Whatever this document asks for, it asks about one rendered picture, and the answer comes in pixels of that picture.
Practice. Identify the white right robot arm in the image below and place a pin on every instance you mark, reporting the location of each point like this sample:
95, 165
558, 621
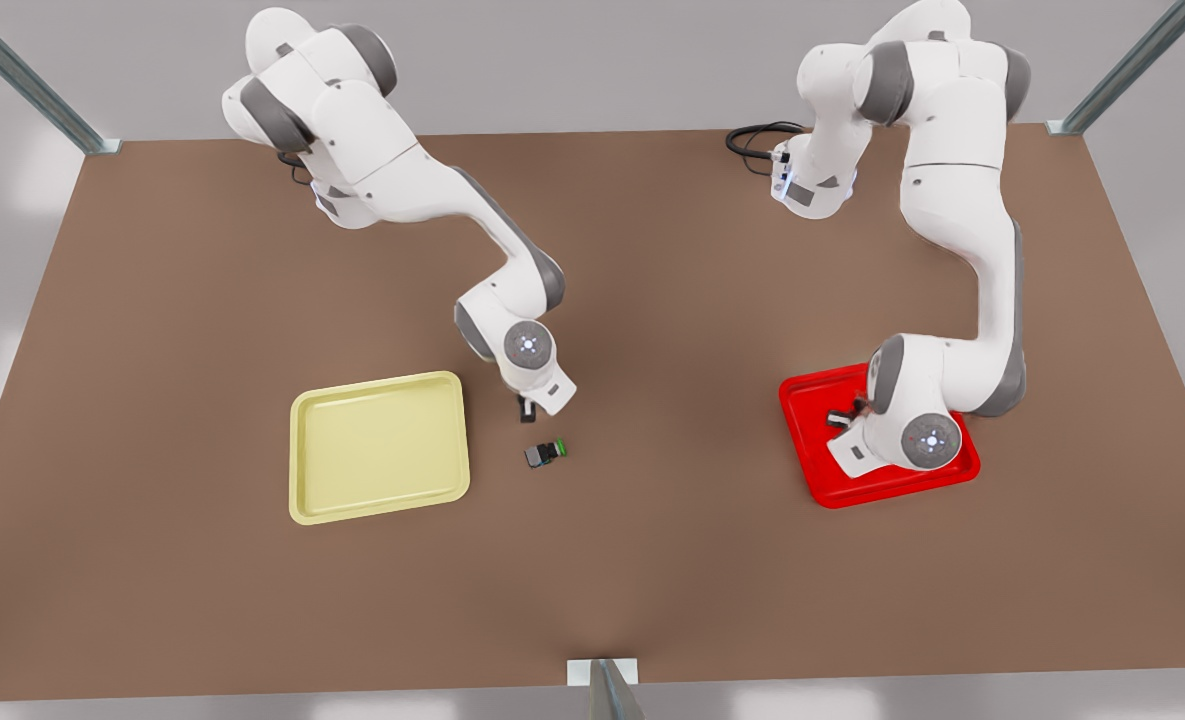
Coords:
392, 170

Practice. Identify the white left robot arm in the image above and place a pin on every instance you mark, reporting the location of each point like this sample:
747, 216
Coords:
962, 150

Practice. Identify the red tray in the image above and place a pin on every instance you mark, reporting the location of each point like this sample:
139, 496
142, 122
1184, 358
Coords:
820, 470

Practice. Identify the pale yellow tray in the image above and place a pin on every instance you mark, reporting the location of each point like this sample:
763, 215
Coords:
380, 447

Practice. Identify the green button switch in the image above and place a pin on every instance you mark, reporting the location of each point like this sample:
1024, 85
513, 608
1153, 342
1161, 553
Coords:
545, 453

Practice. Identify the silver frame post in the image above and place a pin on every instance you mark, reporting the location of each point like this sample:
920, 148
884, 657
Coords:
607, 690
1127, 70
27, 85

